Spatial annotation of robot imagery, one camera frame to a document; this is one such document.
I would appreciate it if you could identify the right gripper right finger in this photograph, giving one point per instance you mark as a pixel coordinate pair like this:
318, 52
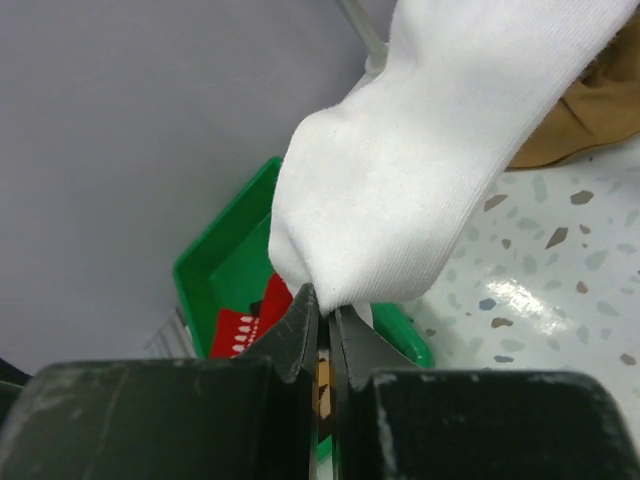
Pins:
395, 420

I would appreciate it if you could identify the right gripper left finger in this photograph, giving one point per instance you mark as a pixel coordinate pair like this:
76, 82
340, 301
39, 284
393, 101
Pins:
249, 417

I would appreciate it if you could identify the red christmas sock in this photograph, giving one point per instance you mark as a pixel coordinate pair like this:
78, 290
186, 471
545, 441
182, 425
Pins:
236, 331

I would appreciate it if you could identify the brown argyle sock back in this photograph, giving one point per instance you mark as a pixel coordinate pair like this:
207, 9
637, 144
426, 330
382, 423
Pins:
324, 396

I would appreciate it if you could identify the white striped sock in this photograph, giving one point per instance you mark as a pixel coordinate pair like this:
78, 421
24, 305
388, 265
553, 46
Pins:
374, 192

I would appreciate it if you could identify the green plastic tray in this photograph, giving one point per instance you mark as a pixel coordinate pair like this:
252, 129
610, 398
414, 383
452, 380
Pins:
227, 266

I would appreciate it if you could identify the white metal drying rack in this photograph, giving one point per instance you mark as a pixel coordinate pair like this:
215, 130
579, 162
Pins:
360, 22

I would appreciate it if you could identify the tan plain sock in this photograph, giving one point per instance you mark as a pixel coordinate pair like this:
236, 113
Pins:
600, 108

